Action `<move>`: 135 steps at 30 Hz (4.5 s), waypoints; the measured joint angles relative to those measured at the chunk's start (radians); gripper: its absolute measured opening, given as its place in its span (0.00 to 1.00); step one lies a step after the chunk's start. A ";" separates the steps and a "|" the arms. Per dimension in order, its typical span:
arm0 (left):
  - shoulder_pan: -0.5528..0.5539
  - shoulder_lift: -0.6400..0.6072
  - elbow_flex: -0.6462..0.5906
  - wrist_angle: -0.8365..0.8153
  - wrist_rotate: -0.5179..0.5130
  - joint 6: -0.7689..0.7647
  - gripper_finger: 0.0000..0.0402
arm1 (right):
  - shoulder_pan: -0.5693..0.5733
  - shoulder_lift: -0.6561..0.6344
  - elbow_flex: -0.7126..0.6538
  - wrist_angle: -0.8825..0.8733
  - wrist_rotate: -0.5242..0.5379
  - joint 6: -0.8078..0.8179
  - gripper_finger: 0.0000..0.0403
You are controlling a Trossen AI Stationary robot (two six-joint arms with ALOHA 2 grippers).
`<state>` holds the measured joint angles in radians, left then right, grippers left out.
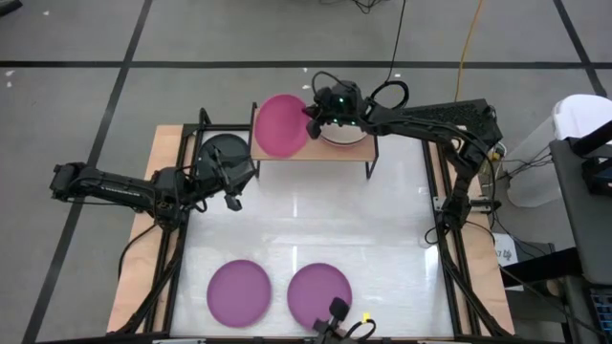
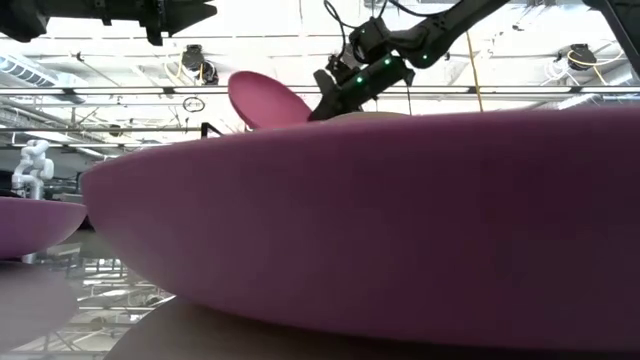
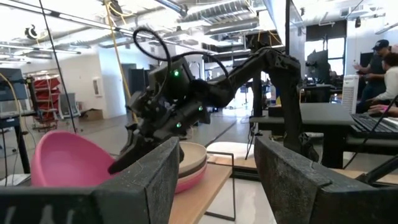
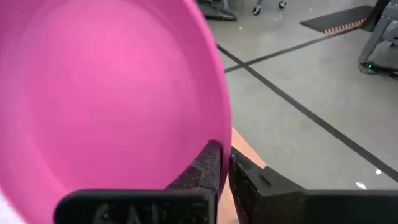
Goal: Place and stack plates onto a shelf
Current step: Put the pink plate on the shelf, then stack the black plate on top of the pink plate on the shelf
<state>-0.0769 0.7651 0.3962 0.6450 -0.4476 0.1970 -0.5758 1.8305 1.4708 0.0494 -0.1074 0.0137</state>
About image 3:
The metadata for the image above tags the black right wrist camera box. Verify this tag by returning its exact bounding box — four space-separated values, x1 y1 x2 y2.
148 57 196 104

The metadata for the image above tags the black work desk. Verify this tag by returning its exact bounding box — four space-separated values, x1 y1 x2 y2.
249 102 398 169

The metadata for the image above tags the black ceiling cord reel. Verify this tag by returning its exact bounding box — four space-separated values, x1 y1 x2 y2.
24 24 40 40
107 0 124 17

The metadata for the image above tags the black vertical frame post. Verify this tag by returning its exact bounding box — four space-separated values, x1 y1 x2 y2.
284 0 292 57

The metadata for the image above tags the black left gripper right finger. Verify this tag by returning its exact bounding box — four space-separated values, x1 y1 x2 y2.
254 136 398 224

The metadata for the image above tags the seated person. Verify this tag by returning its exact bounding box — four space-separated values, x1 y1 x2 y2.
368 52 398 118

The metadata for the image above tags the beige plastic plate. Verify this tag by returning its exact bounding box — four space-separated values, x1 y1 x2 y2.
178 141 208 179

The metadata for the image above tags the computer monitor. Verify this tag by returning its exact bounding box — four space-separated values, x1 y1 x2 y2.
0 67 29 103

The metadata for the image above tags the black looped camera cable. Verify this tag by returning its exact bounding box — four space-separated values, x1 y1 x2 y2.
132 27 231 94

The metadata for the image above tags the thin black hanging cable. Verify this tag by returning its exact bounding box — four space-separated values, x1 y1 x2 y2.
37 0 78 134

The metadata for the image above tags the white paper sheet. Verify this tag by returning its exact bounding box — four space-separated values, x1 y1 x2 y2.
0 173 32 188

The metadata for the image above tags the red storage cart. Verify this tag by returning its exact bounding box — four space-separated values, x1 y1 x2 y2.
26 75 62 132

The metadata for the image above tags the white flat pad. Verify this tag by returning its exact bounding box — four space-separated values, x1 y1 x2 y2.
206 141 256 160

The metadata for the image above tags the thin black desk cable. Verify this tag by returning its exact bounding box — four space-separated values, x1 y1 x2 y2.
343 94 398 170

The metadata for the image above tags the large purple bowl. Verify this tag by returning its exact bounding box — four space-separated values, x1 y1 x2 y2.
30 129 117 188

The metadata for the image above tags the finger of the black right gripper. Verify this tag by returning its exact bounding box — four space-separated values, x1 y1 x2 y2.
108 133 158 175

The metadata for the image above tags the standing person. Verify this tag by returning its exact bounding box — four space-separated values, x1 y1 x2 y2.
353 39 392 113

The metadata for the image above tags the brown plastic plate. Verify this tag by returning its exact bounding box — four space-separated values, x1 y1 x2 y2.
177 155 208 180

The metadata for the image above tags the cardboard box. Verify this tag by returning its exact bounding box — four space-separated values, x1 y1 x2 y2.
80 108 104 122

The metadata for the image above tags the person's hand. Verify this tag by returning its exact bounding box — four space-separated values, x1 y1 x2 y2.
368 104 389 116

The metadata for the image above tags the black laptop keyboard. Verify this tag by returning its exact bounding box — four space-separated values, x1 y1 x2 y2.
350 112 398 140

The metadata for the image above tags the grey office chair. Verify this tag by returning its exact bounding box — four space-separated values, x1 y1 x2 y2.
58 92 81 119

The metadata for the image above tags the yellow hanging cable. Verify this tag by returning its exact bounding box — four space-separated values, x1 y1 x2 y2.
104 0 139 124

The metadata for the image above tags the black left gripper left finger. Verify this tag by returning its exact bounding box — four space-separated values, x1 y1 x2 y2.
0 136 182 224

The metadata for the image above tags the black side desk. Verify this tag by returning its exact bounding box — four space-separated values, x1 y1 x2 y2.
0 109 32 175

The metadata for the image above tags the dark background monitor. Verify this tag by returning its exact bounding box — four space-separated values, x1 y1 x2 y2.
305 49 332 85

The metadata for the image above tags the white tower appliance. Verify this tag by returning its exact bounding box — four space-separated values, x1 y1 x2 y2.
341 74 360 114

